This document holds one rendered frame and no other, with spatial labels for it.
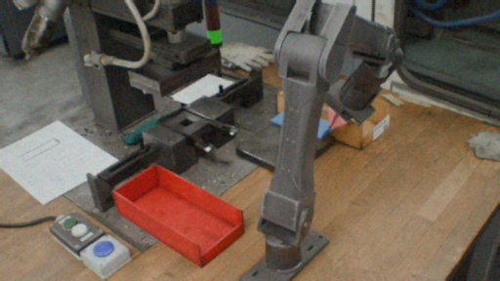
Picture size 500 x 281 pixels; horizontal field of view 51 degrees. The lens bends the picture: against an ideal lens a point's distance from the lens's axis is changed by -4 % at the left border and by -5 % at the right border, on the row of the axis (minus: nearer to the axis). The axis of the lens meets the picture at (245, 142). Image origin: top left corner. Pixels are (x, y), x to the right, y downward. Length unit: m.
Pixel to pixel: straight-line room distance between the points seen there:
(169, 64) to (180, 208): 0.30
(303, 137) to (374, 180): 0.38
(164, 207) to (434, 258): 0.54
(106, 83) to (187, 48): 0.30
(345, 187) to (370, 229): 0.14
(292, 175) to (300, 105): 0.12
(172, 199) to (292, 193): 0.35
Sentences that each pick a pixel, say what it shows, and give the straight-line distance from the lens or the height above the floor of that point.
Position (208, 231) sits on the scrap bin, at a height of 0.91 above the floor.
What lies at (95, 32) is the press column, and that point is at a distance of 1.31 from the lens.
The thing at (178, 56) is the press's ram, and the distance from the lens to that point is 1.13.
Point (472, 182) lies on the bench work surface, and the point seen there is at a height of 0.90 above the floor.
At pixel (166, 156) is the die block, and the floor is 0.95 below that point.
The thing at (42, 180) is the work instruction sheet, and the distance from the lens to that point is 1.33.
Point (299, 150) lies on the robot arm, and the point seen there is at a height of 1.14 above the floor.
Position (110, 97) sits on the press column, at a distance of 1.38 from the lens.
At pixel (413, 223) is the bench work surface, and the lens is 1.11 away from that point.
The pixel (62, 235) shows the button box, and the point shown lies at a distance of 1.11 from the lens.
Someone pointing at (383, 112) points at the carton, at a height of 0.94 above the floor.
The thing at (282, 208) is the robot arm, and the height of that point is 1.04.
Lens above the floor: 1.64
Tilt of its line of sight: 34 degrees down
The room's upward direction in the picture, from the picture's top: 5 degrees counter-clockwise
